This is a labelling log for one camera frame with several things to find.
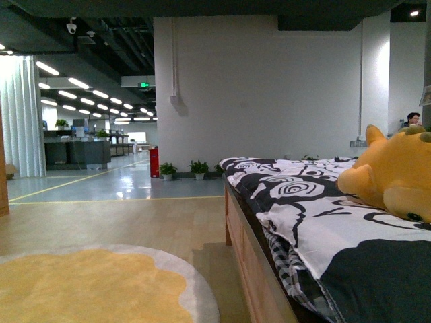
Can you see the yellow plush dinosaur toy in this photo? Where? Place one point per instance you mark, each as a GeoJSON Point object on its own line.
{"type": "Point", "coordinates": [393, 174]}

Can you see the right potted plant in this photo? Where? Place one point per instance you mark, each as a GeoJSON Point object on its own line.
{"type": "Point", "coordinates": [219, 170]}

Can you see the potted plant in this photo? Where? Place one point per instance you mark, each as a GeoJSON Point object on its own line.
{"type": "Point", "coordinates": [219, 170]}
{"type": "Point", "coordinates": [167, 171]}
{"type": "Point", "coordinates": [199, 169]}

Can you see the middle potted plant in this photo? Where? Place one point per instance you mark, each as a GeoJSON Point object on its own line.
{"type": "Point", "coordinates": [199, 169]}

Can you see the left potted plant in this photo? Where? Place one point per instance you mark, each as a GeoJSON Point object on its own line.
{"type": "Point", "coordinates": [167, 171]}

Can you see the red fire extinguisher box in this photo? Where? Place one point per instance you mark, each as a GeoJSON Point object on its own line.
{"type": "Point", "coordinates": [154, 162]}

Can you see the dark reception counter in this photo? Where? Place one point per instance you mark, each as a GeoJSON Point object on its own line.
{"type": "Point", "coordinates": [65, 151]}

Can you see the yellow white round rug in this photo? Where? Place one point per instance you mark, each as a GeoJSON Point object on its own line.
{"type": "Point", "coordinates": [104, 283]}

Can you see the black white patterned bedsheet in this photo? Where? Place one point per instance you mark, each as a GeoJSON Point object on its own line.
{"type": "Point", "coordinates": [339, 258]}

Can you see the seated person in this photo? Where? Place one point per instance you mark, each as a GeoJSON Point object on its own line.
{"type": "Point", "coordinates": [413, 118]}

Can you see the white curtain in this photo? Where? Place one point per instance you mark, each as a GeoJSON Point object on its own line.
{"type": "Point", "coordinates": [21, 113]}

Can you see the wooden wardrobe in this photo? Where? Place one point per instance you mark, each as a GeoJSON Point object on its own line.
{"type": "Point", "coordinates": [4, 199]}

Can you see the wooden bed frame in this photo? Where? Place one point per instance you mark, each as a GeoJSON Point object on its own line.
{"type": "Point", "coordinates": [264, 296]}

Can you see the white dome security camera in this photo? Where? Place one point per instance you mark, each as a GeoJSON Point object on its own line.
{"type": "Point", "coordinates": [71, 26]}

